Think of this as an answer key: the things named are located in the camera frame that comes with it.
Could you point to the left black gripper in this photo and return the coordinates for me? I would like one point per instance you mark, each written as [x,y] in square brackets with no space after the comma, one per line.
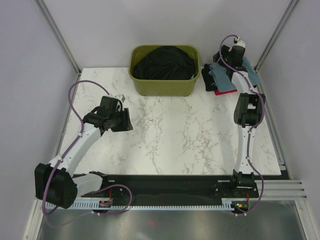
[126,125]

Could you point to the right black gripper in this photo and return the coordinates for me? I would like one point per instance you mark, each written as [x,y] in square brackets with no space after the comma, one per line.
[223,51]

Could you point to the blue-grey t shirt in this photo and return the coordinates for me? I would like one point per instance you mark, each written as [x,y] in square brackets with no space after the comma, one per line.
[223,82]

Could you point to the black t shirt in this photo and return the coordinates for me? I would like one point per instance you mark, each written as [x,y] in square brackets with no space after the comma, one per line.
[209,81]

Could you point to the red t shirt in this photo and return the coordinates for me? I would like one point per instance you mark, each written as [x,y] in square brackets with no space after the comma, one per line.
[219,93]

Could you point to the olive green plastic bin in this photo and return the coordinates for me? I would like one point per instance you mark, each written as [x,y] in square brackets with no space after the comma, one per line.
[157,87]

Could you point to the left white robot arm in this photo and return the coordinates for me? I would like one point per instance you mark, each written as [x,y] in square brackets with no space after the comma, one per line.
[55,182]

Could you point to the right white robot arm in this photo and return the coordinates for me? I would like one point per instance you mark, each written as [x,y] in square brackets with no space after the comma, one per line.
[248,114]

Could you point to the black clothes in bin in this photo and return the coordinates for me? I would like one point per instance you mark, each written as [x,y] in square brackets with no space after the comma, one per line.
[165,63]

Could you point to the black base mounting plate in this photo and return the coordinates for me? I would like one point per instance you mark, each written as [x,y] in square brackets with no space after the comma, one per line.
[173,190]

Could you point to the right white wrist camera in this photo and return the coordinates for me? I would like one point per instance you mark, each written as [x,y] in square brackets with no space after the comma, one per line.
[238,43]

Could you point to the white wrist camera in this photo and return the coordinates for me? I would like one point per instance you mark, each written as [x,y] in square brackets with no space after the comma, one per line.
[238,43]
[120,97]

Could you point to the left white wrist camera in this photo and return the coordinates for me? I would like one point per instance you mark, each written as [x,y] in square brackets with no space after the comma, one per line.
[120,97]

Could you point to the right aluminium frame post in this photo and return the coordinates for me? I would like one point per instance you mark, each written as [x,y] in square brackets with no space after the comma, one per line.
[276,33]

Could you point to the aluminium frame post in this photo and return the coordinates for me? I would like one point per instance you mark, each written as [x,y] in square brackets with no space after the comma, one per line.
[58,35]
[276,33]

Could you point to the left aluminium frame post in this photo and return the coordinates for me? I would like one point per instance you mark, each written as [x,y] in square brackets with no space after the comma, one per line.
[58,35]

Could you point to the front aluminium rail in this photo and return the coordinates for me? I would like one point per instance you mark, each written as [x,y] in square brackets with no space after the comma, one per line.
[275,190]

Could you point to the white slotted cable duct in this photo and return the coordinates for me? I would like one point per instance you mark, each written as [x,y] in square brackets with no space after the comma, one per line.
[99,205]

